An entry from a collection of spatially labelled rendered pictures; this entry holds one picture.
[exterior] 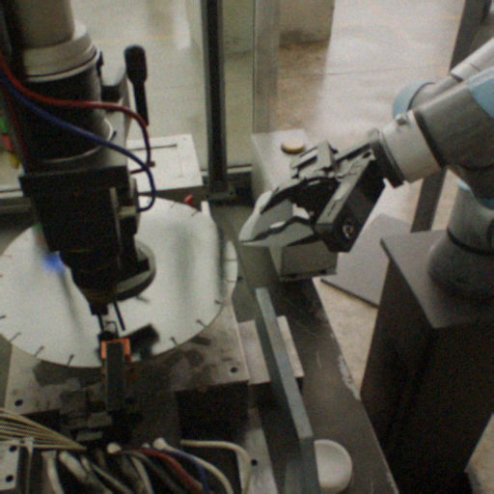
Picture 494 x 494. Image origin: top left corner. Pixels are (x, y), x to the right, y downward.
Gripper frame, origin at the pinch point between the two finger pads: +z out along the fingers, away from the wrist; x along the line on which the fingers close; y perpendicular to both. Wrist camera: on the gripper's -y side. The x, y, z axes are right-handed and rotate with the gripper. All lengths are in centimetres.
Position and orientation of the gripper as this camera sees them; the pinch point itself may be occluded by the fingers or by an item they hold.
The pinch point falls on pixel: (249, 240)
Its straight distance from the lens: 73.0
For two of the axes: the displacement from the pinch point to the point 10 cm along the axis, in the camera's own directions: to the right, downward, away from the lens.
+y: 0.4, -6.5, 7.6
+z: -8.2, 4.1, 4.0
